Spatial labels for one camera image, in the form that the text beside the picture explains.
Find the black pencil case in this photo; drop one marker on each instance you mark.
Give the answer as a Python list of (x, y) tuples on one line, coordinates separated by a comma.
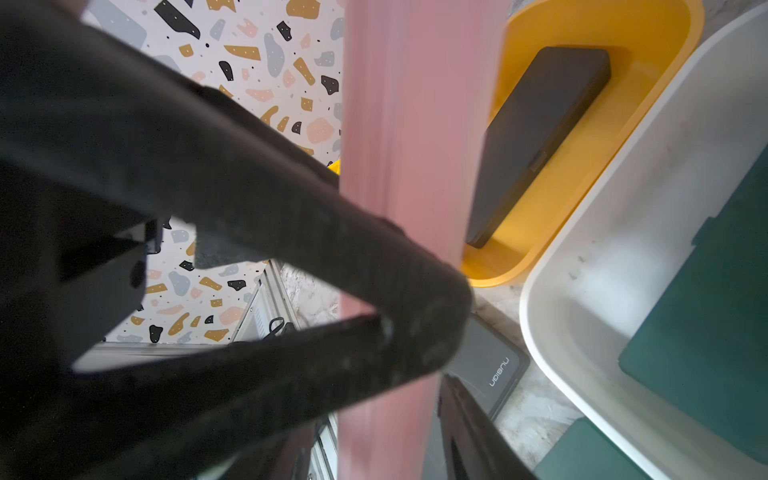
[(548, 101)]

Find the dark grey pencil case left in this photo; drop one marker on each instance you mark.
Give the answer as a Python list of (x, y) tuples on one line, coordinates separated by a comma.
[(488, 364)]

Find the pink pencil case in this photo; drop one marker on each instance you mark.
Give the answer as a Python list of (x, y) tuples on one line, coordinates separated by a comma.
[(417, 89)]

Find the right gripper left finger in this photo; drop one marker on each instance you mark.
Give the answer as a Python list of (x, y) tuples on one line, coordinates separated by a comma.
[(96, 139)]

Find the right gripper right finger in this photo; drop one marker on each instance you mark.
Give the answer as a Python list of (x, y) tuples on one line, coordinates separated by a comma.
[(473, 447)]

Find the yellow storage box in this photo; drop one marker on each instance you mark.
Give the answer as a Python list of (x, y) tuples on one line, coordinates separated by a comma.
[(647, 42)]

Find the white storage box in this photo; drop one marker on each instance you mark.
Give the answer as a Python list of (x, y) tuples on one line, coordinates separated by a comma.
[(611, 262)]

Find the green pencil case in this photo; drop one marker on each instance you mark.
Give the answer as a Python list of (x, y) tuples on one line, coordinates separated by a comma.
[(703, 346), (584, 452)]

